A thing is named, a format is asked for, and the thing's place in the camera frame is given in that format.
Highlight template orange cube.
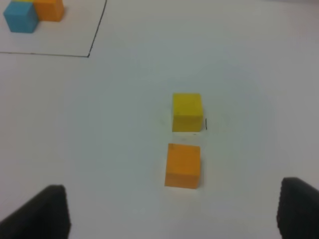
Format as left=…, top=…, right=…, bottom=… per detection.
left=33, top=0, right=64, bottom=22

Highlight template blue cube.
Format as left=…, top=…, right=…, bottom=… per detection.
left=3, top=1, right=39, bottom=33

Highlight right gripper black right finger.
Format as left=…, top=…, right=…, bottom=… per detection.
left=276, top=177, right=319, bottom=239

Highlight template yellow cube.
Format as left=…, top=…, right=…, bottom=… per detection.
left=12, top=0, right=34, bottom=2

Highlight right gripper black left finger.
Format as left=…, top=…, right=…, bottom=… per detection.
left=0, top=185, right=71, bottom=239

